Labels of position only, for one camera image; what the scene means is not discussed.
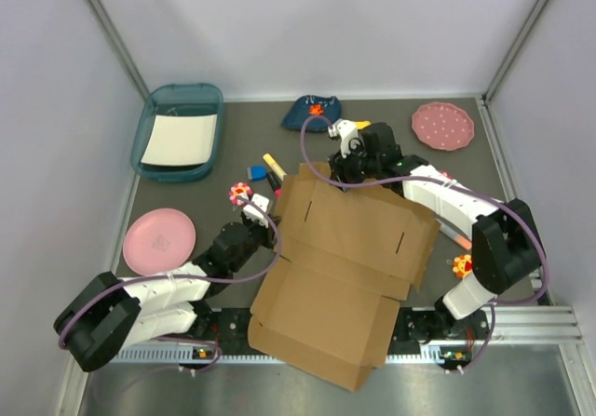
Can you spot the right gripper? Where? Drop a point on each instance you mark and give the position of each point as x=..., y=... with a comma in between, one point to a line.
x=340, y=171

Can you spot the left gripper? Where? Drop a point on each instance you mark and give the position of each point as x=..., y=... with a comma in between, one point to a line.
x=267, y=232

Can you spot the brown cardboard box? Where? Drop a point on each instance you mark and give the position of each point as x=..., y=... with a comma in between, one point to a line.
x=358, y=251

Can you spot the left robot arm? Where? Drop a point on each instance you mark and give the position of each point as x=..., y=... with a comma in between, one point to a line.
x=111, y=313

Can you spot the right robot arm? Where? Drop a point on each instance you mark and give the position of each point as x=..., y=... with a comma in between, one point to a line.
x=505, y=245

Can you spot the yellow bone sponge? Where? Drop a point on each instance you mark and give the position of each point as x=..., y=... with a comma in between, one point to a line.
x=360, y=125

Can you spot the pink flower charm left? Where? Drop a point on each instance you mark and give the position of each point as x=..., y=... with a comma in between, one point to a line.
x=240, y=194

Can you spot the pink flower charm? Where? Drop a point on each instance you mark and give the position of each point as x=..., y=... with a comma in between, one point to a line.
x=462, y=266
x=240, y=194

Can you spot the yellow pink marker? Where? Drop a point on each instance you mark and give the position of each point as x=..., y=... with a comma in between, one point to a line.
x=275, y=175

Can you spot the blue small eraser block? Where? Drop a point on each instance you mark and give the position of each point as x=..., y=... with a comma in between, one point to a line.
x=256, y=173

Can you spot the dark blue fish dish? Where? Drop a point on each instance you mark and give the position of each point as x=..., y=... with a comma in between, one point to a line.
x=309, y=105

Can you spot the pink dotted plate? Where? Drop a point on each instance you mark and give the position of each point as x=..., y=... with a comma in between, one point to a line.
x=443, y=126

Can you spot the plain pink plate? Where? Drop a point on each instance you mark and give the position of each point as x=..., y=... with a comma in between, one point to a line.
x=159, y=241

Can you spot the orange grey marker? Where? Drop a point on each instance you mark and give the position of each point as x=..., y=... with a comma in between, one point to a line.
x=451, y=233

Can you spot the white paper sheet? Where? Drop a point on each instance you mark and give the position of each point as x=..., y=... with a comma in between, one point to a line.
x=180, y=141

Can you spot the pink flower charm right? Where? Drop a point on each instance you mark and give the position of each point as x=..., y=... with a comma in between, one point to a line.
x=462, y=266

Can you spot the teal plastic bin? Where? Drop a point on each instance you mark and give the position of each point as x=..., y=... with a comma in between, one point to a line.
x=177, y=100

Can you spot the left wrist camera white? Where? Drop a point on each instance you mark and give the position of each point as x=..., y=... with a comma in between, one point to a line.
x=257, y=209

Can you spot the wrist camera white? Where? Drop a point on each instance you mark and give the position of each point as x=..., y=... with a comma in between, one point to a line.
x=347, y=133
x=257, y=209

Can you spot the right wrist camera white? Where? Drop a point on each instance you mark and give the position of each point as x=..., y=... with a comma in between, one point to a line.
x=347, y=133

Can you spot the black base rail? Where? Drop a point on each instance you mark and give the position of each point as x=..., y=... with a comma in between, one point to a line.
x=347, y=337

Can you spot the aluminium frame profile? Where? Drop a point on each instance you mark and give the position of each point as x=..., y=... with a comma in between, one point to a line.
x=508, y=325

